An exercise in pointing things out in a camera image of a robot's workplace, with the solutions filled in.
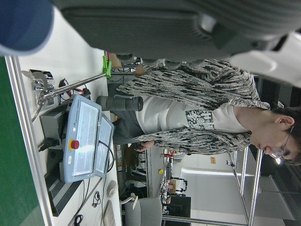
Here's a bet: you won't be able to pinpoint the grey and white left robot hand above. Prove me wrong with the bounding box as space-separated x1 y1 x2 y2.
53 0 301 89

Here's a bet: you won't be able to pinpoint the grey metal control box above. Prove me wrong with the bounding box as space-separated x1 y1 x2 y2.
39 103 71 151

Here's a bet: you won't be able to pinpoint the green plastic clamp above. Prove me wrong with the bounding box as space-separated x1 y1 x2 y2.
102 55 114 79

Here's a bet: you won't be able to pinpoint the person in patterned cardigan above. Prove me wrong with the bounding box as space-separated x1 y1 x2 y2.
112 54 301 167

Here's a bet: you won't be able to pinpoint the grey cylindrical tube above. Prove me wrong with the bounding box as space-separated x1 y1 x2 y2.
95 95 144 112

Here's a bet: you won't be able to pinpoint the thin metal rod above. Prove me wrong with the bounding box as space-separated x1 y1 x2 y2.
40 72 107 100

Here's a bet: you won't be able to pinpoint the small light blue teach pendant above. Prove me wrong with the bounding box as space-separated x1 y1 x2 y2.
94 113 115 179

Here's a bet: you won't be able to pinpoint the crumpled silver foil bag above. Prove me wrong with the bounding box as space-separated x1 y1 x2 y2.
22 69 56 91

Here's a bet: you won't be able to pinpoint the large light blue teach pendant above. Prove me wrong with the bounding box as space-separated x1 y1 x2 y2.
63 94 103 184

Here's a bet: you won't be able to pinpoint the metal clamp tool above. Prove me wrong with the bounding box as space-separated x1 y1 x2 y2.
32 88 57 123

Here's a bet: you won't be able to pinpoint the white computer mouse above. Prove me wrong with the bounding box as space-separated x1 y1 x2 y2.
106 180 118 199

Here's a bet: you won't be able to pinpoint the green belt conveyor, aluminium rails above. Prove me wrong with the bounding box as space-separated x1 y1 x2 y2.
0 55 54 226

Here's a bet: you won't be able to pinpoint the black computer monitor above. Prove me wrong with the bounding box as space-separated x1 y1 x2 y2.
168 196 191 218

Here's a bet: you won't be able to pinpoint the grey office chair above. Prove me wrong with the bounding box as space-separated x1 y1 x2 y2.
120 193 163 226

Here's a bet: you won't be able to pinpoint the white computer keyboard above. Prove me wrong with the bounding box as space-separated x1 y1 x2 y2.
102 200 116 226

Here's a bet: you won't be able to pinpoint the black teach pendant cable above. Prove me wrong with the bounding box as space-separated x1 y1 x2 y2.
97 140 116 173

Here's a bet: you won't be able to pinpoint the black earphone cable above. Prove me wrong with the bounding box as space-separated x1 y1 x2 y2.
92 190 102 208

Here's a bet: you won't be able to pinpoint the aluminium frame rack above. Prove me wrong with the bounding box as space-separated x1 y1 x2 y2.
231 145 264 226

